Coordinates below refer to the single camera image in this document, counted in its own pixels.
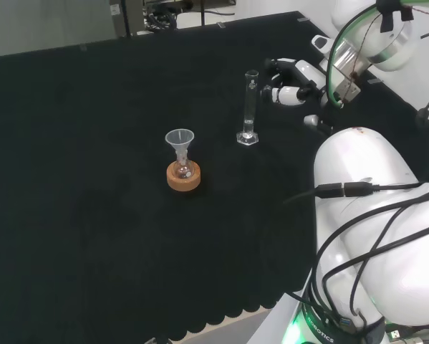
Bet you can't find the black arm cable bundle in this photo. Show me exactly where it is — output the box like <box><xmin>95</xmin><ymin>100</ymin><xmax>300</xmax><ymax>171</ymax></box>
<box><xmin>313</xmin><ymin>186</ymin><xmax>429</xmax><ymax>333</ymax></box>

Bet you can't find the clear plastic funnel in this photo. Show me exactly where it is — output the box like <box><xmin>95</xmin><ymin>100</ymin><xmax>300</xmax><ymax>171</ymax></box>
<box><xmin>165</xmin><ymin>129</ymin><xmax>195</xmax><ymax>163</ymax></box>

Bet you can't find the black usb extension cable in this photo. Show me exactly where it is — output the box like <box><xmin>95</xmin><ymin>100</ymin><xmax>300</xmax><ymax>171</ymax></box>
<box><xmin>283</xmin><ymin>181</ymin><xmax>429</xmax><ymax>206</ymax></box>

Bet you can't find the small round-bottom glass flask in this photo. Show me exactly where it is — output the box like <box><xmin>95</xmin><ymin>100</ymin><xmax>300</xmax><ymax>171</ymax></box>
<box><xmin>173</xmin><ymin>153</ymin><xmax>194</xmax><ymax>180</ymax></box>

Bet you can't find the cork ring stand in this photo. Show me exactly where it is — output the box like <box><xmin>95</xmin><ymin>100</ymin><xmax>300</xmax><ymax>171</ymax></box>
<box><xmin>166</xmin><ymin>161</ymin><xmax>203</xmax><ymax>194</ymax></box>

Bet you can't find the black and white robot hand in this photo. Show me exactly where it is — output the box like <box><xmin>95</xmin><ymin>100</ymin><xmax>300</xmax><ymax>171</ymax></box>
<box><xmin>260</xmin><ymin>34</ymin><xmax>336</xmax><ymax>135</ymax></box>

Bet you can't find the grey equipment cabinet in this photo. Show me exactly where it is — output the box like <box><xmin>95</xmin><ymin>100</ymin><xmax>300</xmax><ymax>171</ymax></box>
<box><xmin>108</xmin><ymin>0</ymin><xmax>145</xmax><ymax>39</ymax></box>

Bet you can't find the clear glass graduated cylinder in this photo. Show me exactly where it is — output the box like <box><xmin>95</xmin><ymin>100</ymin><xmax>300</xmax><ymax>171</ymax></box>
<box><xmin>236</xmin><ymin>70</ymin><xmax>260</xmax><ymax>147</ymax></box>

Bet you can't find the black background cable bundle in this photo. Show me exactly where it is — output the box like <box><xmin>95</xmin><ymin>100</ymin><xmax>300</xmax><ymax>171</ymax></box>
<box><xmin>143</xmin><ymin>6</ymin><xmax>180</xmax><ymax>32</ymax></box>

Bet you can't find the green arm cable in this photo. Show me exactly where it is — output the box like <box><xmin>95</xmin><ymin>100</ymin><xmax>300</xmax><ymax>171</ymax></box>
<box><xmin>324</xmin><ymin>0</ymin><xmax>429</xmax><ymax>108</ymax></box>

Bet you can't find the black bench cloth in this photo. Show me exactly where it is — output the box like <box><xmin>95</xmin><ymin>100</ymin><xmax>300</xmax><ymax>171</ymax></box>
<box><xmin>0</xmin><ymin>10</ymin><xmax>429</xmax><ymax>342</ymax></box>

